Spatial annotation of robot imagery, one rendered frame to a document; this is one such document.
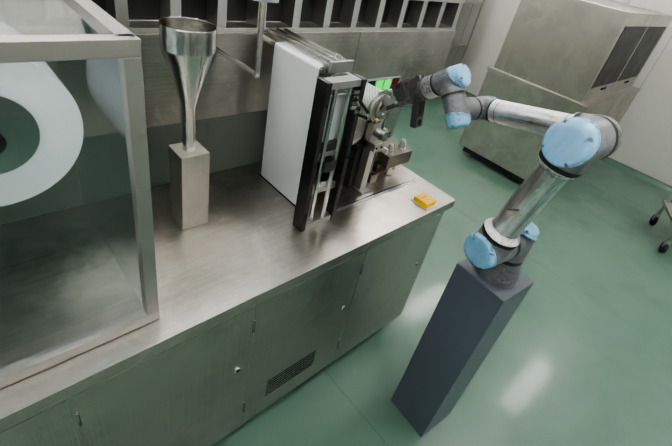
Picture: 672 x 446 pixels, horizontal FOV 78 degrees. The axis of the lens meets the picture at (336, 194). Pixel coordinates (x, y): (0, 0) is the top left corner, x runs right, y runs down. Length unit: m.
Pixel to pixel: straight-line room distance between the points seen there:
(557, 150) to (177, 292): 1.05
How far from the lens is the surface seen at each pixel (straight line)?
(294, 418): 2.06
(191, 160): 1.29
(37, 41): 0.75
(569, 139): 1.14
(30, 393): 1.14
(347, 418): 2.11
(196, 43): 1.13
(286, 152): 1.54
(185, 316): 1.19
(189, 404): 1.53
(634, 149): 5.96
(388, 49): 2.08
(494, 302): 1.52
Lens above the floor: 1.82
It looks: 33 degrees down
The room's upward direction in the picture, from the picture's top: 13 degrees clockwise
